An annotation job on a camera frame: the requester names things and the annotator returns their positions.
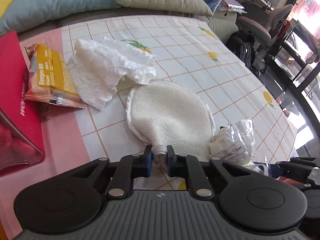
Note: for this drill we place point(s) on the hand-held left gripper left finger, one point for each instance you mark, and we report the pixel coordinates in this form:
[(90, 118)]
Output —
[(148, 163)]

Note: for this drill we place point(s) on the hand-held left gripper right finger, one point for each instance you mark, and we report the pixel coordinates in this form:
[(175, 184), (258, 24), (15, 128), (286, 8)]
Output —
[(171, 163)]

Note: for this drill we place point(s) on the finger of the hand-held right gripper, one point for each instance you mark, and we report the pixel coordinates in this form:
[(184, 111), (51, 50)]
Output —
[(287, 171), (305, 161)]

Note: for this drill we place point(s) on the white round fleece pad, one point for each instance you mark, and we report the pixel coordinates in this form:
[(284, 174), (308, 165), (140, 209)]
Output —
[(170, 112)]

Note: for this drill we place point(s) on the clear packet of white cotton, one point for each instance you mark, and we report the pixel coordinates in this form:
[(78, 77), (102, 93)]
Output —
[(230, 147)]

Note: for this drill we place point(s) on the checked lemon print tablecloth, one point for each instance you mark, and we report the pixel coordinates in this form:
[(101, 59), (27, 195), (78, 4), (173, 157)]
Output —
[(187, 62)]

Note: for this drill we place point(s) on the crumpled white tissue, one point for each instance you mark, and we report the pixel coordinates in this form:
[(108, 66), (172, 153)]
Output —
[(100, 72)]

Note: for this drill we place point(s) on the black metal rack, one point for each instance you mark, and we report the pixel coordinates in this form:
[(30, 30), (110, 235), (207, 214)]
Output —
[(297, 55)]

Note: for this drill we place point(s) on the black backpack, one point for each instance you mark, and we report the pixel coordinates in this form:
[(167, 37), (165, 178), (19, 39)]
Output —
[(242, 47)]

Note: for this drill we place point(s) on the yellow snack packet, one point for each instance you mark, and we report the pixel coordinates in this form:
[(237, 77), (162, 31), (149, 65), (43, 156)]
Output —
[(50, 75)]

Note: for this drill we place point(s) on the pink and grey chair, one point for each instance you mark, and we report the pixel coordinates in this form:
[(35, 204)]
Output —
[(260, 32)]

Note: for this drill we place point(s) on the beige sofa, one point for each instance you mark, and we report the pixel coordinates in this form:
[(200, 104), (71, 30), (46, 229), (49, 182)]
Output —
[(220, 23)]

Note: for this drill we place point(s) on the clear container with red lid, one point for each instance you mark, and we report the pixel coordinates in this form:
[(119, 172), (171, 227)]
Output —
[(15, 85)]

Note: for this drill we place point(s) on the light blue pillow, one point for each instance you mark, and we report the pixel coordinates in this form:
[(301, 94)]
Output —
[(57, 2)]

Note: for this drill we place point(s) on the yellow pillow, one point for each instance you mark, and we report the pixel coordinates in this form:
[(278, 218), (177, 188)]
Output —
[(6, 6)]

